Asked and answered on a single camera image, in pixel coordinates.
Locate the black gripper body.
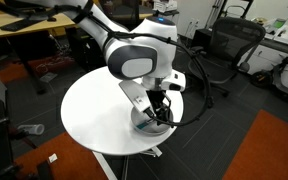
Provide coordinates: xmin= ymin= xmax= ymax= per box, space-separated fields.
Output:
xmin=147 ymin=88 xmax=172 ymax=113

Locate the silver metal bowl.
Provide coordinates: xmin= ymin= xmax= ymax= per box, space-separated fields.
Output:
xmin=130 ymin=106 xmax=174 ymax=136

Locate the white table base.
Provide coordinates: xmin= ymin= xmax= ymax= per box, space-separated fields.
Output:
xmin=92 ymin=145 xmax=164 ymax=180

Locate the black computer tower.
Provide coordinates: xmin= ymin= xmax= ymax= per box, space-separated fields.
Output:
xmin=192 ymin=28 xmax=216 ymax=48

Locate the white printer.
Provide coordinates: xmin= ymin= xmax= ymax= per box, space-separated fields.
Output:
xmin=152 ymin=0 xmax=179 ymax=14

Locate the black padded office chair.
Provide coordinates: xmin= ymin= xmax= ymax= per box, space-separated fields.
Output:
xmin=110 ymin=0 xmax=142 ymax=22

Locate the black mesh office chair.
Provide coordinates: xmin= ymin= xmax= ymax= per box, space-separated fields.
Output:
xmin=187 ymin=17 xmax=267 ymax=98

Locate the white paper tag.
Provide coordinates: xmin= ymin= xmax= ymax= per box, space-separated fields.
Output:
xmin=47 ymin=153 xmax=59 ymax=164

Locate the grey flat floor box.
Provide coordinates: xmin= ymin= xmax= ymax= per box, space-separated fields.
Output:
xmin=39 ymin=72 xmax=59 ymax=83

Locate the clear plastic bottle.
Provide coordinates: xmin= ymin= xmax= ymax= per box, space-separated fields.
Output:
xmin=17 ymin=123 xmax=46 ymax=136

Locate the black kick scooter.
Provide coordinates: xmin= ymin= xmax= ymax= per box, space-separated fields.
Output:
xmin=249 ymin=49 xmax=288 ymax=103

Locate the white long side desk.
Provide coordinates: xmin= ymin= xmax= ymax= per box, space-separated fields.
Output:
xmin=240 ymin=18 xmax=288 ymax=96

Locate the green box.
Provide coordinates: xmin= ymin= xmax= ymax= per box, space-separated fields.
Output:
xmin=272 ymin=18 xmax=287 ymax=30

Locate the black keyboard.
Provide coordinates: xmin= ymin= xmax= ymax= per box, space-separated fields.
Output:
xmin=0 ymin=16 xmax=42 ymax=33

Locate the wooden desk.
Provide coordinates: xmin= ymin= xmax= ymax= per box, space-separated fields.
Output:
xmin=0 ymin=11 xmax=77 ymax=38

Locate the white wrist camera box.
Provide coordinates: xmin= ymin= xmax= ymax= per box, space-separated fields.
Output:
xmin=161 ymin=69 xmax=187 ymax=93

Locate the grey wrist mount plate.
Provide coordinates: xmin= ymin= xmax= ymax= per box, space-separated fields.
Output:
xmin=118 ymin=79 xmax=152 ymax=116

